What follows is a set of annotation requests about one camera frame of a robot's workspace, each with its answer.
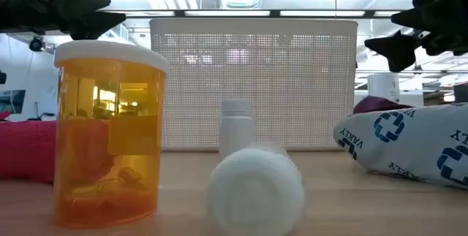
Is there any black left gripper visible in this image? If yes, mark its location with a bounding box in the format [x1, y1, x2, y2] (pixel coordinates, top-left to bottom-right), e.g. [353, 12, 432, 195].
[0, 0, 127, 41]

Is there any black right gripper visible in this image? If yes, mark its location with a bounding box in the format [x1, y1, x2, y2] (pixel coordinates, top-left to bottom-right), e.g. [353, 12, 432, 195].
[364, 0, 468, 73]

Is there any white pouch with blue crosses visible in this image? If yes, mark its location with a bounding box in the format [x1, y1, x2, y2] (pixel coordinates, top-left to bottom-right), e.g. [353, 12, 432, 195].
[332, 102, 468, 191]

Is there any orange pill bottle white cap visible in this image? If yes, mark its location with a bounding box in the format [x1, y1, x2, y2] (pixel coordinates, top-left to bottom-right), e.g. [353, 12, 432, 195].
[53, 39, 171, 229]

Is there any red bandage roll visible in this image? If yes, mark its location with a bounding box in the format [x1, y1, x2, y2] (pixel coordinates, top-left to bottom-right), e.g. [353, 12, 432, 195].
[0, 119, 59, 186]

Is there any small white plastic bottle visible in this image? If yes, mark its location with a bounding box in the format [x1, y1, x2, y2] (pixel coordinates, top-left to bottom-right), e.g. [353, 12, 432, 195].
[218, 99, 256, 161]

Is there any white perforated plastic basket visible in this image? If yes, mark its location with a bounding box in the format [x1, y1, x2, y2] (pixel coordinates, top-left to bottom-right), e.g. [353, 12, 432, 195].
[148, 17, 359, 153]

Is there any white appliance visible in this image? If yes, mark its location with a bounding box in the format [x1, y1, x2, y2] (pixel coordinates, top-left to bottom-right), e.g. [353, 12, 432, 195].
[366, 73, 402, 102]

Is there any maroon cloth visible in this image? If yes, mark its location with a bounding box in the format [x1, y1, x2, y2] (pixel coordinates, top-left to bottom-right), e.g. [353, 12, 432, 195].
[352, 95, 414, 115]

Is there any black round ceiling camera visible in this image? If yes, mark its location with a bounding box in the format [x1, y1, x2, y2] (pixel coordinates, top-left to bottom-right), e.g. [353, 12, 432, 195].
[29, 35, 47, 53]

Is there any dark wall monitor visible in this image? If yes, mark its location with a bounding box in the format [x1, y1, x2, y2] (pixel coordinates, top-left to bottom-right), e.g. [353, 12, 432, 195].
[0, 88, 27, 115]

